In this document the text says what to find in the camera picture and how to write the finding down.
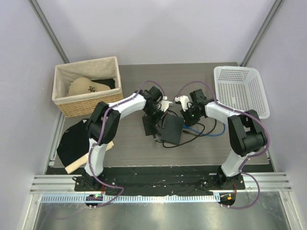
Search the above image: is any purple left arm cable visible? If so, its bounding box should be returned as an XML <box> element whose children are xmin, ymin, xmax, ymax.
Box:
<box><xmin>88</xmin><ymin>80</ymin><xmax>166</xmax><ymax>208</ymax></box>

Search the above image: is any wicker basket with liner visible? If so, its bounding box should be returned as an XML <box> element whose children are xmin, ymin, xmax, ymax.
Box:
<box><xmin>52</xmin><ymin>57</ymin><xmax>123</xmax><ymax>118</ymax></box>

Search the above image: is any black power adapter brick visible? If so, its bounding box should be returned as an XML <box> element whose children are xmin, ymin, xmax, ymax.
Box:
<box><xmin>142</xmin><ymin>116</ymin><xmax>162</xmax><ymax>136</ymax></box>

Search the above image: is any thin black power cord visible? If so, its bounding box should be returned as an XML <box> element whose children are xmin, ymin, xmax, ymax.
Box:
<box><xmin>153</xmin><ymin>117</ymin><xmax>218</xmax><ymax>149</ymax></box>

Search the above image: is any white plastic perforated basket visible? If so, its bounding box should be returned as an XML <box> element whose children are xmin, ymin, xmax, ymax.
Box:
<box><xmin>213</xmin><ymin>66</ymin><xmax>270</xmax><ymax>119</ymax></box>

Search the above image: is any aluminium rail frame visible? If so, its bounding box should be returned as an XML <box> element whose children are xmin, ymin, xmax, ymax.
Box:
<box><xmin>30</xmin><ymin>172</ymin><xmax>292</xmax><ymax>207</ymax></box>

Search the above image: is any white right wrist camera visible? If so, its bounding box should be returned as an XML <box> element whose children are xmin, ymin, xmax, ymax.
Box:
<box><xmin>174</xmin><ymin>95</ymin><xmax>192</xmax><ymax>112</ymax></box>

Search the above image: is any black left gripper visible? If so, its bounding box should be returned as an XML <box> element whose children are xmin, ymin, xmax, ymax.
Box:
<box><xmin>144</xmin><ymin>106</ymin><xmax>168</xmax><ymax>135</ymax></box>

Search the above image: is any black cloth on board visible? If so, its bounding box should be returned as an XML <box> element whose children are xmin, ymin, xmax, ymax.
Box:
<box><xmin>57</xmin><ymin>119</ymin><xmax>90</xmax><ymax>167</ymax></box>

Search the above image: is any wooden board with label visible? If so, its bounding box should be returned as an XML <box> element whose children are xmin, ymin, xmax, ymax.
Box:
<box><xmin>65</xmin><ymin>141</ymin><xmax>114</xmax><ymax>174</ymax></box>

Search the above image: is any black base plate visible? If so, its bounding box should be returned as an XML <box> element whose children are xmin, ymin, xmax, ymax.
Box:
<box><xmin>45</xmin><ymin>165</ymin><xmax>275</xmax><ymax>192</ymax></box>

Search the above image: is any black network switch box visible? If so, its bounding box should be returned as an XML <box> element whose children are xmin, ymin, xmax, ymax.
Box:
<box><xmin>161</xmin><ymin>114</ymin><xmax>184</xmax><ymax>145</ymax></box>

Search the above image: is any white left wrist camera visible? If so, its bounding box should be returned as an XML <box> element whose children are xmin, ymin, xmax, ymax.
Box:
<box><xmin>157</xmin><ymin>96</ymin><xmax>174</xmax><ymax>113</ymax></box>

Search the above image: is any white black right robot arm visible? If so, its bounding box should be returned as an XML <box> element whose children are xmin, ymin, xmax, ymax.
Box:
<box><xmin>175</xmin><ymin>89</ymin><xmax>268</xmax><ymax>189</ymax></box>

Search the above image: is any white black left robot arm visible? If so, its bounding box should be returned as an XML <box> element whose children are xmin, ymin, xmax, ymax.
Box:
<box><xmin>82</xmin><ymin>86</ymin><xmax>172</xmax><ymax>191</ymax></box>

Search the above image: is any beige cap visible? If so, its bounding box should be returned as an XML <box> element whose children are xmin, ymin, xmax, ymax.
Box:
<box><xmin>67</xmin><ymin>77</ymin><xmax>115</xmax><ymax>96</ymax></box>

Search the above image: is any blue ethernet cable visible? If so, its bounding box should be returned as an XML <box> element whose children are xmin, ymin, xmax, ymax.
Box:
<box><xmin>183</xmin><ymin>123</ymin><xmax>226</xmax><ymax>137</ymax></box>

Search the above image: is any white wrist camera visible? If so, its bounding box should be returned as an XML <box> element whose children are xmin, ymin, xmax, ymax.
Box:
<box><xmin>157</xmin><ymin>96</ymin><xmax>174</xmax><ymax>113</ymax></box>
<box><xmin>174</xmin><ymin>95</ymin><xmax>192</xmax><ymax>112</ymax></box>

